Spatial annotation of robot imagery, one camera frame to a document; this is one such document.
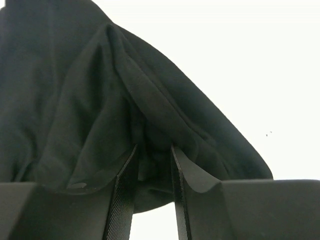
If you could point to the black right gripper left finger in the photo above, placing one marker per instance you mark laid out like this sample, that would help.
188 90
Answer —
122 203

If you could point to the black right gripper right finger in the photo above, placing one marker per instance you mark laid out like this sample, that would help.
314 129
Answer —
198 199

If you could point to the black tank top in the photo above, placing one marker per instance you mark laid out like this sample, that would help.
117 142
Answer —
77 91

